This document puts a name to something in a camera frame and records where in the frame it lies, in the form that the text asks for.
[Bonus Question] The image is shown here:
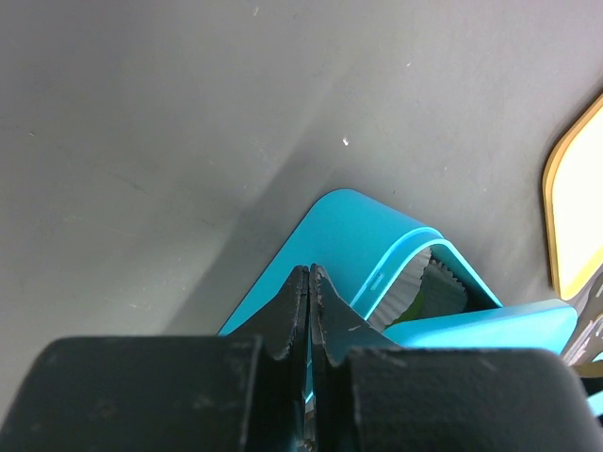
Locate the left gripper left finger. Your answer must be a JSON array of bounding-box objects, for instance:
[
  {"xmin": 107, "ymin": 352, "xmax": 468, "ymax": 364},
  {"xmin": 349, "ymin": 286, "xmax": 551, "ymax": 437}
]
[{"xmin": 1, "ymin": 266, "xmax": 309, "ymax": 451}]

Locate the blue cookie tin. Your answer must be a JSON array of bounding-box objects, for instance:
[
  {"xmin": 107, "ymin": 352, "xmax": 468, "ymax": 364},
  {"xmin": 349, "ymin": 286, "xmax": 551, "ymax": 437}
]
[{"xmin": 220, "ymin": 189, "xmax": 501, "ymax": 335}]

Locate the yellow tray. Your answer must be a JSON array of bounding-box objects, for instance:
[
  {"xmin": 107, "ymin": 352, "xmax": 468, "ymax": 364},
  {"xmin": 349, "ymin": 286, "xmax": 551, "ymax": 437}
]
[{"xmin": 542, "ymin": 98, "xmax": 602, "ymax": 300}]

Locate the blue tin lid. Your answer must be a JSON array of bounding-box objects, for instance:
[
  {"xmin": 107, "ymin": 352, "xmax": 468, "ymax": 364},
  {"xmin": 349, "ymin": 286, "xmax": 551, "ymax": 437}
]
[{"xmin": 383, "ymin": 299, "xmax": 579, "ymax": 354}]

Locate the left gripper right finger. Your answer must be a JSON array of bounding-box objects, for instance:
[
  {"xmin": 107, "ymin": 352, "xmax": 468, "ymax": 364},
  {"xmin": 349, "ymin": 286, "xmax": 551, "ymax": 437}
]
[{"xmin": 309, "ymin": 266, "xmax": 602, "ymax": 451}]

